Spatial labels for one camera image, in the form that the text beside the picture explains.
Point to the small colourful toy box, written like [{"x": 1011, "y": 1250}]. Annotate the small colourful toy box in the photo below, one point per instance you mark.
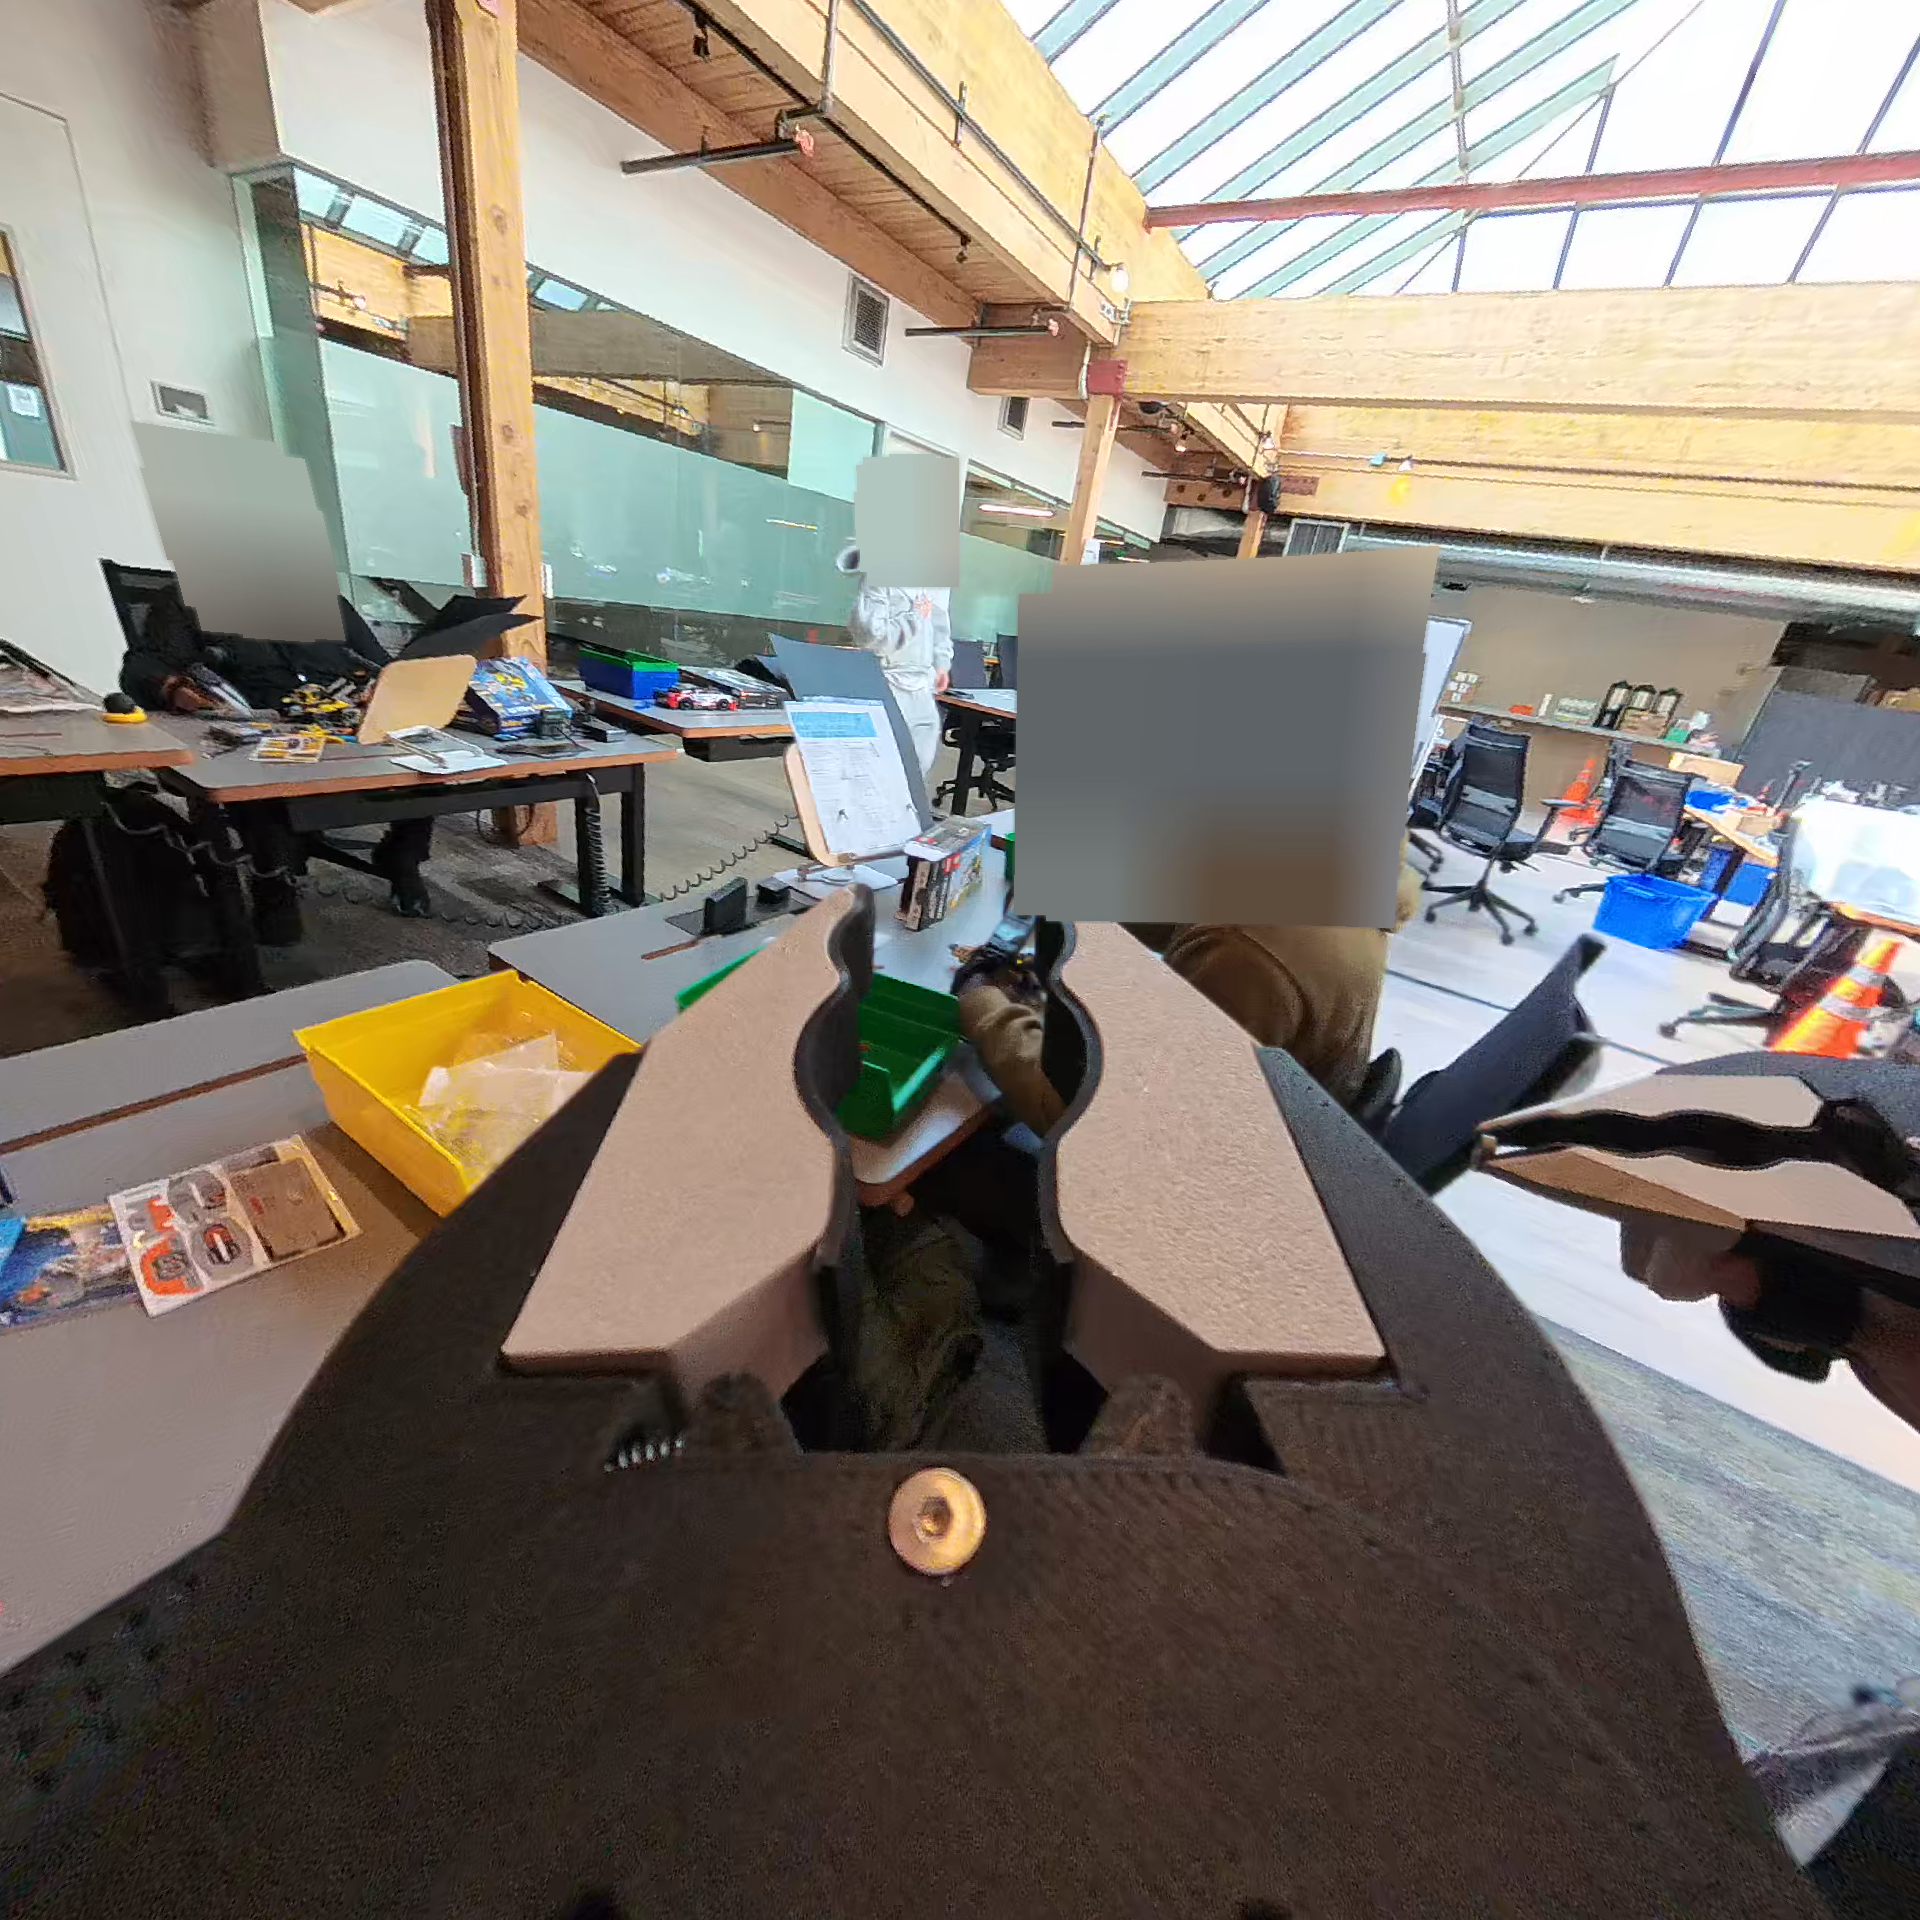
[{"x": 943, "y": 878}]

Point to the blue toy box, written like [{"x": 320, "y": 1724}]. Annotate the blue toy box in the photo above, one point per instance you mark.
[{"x": 517, "y": 698}]

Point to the robot sticker sheet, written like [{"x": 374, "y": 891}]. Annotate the robot sticker sheet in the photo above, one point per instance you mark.
[{"x": 224, "y": 1224}]

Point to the wooden pillar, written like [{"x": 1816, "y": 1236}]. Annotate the wooden pillar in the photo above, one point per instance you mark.
[{"x": 488, "y": 299}]

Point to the whiteboard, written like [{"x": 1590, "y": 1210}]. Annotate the whiteboard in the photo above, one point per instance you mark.
[{"x": 1444, "y": 690}]

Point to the black backpack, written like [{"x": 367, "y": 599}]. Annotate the black backpack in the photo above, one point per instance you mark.
[{"x": 143, "y": 891}]

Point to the clear plastic parts bags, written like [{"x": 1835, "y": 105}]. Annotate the clear plastic parts bags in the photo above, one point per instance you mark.
[{"x": 495, "y": 1096}]

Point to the green plastic bin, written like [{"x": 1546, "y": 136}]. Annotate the green plastic bin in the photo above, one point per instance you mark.
[
  {"x": 720, "y": 983},
  {"x": 901, "y": 1059}
]

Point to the blue plastic bin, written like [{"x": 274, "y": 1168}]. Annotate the blue plastic bin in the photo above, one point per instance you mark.
[{"x": 1652, "y": 913}]

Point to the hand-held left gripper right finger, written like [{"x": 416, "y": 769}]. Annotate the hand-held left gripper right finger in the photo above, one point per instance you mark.
[{"x": 1215, "y": 1201}]

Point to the red and white toy car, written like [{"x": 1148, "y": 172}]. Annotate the red and white toy car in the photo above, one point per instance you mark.
[{"x": 698, "y": 698}]

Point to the yellow plastic bin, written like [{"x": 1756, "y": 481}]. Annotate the yellow plastic bin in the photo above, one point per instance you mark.
[{"x": 359, "y": 1096}]

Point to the orange traffic cone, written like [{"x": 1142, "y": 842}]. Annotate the orange traffic cone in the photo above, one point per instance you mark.
[{"x": 1845, "y": 1004}]

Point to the blue cover manual booklet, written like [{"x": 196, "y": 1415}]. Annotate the blue cover manual booklet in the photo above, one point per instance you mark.
[{"x": 61, "y": 1266}]

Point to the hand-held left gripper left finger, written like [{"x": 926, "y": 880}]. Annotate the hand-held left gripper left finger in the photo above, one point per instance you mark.
[{"x": 692, "y": 1201}]

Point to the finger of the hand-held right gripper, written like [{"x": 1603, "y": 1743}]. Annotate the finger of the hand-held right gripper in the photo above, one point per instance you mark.
[
  {"x": 1799, "y": 1201},
  {"x": 1694, "y": 1110}
]

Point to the wooden clipboard with paper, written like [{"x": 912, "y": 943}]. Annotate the wooden clipboard with paper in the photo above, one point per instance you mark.
[{"x": 856, "y": 774}]

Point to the blue and green bin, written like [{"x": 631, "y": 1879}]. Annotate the blue and green bin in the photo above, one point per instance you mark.
[{"x": 627, "y": 676}]

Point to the person's right hand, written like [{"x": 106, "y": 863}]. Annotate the person's right hand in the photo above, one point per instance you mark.
[{"x": 1680, "y": 1259}]

